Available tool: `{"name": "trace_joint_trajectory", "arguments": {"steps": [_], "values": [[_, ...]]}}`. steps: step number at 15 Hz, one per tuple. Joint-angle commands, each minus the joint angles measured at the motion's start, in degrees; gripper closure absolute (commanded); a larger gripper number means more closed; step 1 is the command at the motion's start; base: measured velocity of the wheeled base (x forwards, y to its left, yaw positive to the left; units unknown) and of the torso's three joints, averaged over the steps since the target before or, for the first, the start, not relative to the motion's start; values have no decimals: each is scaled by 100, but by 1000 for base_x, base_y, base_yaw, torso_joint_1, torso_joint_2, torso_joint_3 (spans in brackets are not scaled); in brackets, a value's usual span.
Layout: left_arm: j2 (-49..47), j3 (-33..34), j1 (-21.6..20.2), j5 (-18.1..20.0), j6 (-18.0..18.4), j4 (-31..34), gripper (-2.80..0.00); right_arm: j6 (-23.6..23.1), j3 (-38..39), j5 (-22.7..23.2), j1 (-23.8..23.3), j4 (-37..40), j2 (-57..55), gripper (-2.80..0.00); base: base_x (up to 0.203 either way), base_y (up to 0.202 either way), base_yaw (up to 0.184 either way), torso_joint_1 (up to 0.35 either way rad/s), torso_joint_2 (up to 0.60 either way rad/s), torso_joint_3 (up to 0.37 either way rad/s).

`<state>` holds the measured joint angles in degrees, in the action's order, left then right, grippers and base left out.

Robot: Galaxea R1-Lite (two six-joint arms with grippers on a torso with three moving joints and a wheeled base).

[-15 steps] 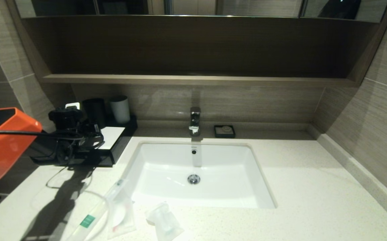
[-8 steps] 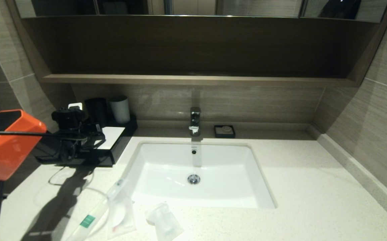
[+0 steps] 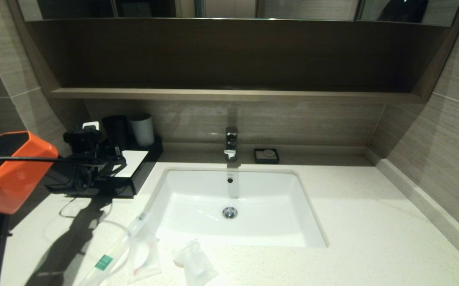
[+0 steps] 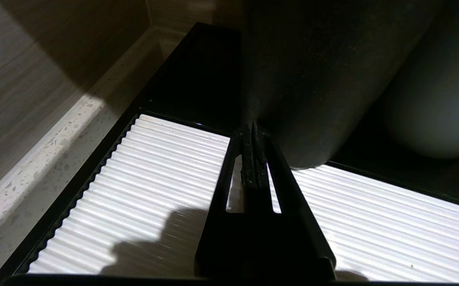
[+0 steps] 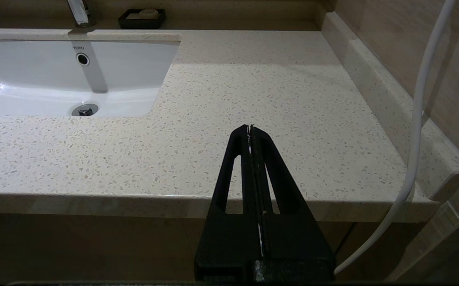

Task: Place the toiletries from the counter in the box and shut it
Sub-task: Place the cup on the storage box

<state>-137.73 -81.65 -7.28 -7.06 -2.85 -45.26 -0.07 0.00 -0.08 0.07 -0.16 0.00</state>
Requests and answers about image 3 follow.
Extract black cup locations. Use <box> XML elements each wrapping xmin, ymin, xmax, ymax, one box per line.
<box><xmin>102</xmin><ymin>115</ymin><xmax>130</xmax><ymax>151</ymax></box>

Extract black drawer box white top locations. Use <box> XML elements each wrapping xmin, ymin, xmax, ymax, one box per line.
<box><xmin>45</xmin><ymin>137</ymin><xmax>164</xmax><ymax>198</ymax></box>

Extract grey white cup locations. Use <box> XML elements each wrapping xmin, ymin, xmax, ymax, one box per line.
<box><xmin>129</xmin><ymin>113</ymin><xmax>155</xmax><ymax>148</ymax></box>

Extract clear sachet cotton pads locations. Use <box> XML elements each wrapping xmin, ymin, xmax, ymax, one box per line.
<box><xmin>128</xmin><ymin>228</ymin><xmax>163</xmax><ymax>283</ymax></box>

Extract toothbrush packet green label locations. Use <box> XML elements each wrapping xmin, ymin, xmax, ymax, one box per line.
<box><xmin>79</xmin><ymin>212</ymin><xmax>152</xmax><ymax>286</ymax></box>

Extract chrome faucet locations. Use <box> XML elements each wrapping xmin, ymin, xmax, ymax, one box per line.
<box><xmin>224</xmin><ymin>127</ymin><xmax>239</xmax><ymax>163</ymax></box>

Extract crumpled clear plastic sachet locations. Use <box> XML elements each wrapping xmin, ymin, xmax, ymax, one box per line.
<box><xmin>173</xmin><ymin>238</ymin><xmax>219</xmax><ymax>286</ymax></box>

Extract black soap dish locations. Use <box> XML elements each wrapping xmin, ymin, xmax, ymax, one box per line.
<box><xmin>254</xmin><ymin>149</ymin><xmax>280</xmax><ymax>164</ymax></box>

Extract white sink basin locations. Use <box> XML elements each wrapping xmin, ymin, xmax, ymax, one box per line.
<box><xmin>144</xmin><ymin>168</ymin><xmax>328</xmax><ymax>248</ymax></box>

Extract mirror cabinet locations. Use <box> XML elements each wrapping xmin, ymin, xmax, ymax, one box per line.
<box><xmin>19</xmin><ymin>0</ymin><xmax>459</xmax><ymax>27</ymax></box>

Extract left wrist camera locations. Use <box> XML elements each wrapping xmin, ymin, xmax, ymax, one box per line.
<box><xmin>64</xmin><ymin>122</ymin><xmax>104</xmax><ymax>153</ymax></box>

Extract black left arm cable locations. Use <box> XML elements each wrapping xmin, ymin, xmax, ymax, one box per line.
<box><xmin>0</xmin><ymin>156</ymin><xmax>107</xmax><ymax>192</ymax></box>

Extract brown wooden wall shelf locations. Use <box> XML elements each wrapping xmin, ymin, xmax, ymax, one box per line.
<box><xmin>9</xmin><ymin>0</ymin><xmax>459</xmax><ymax>104</ymax></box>

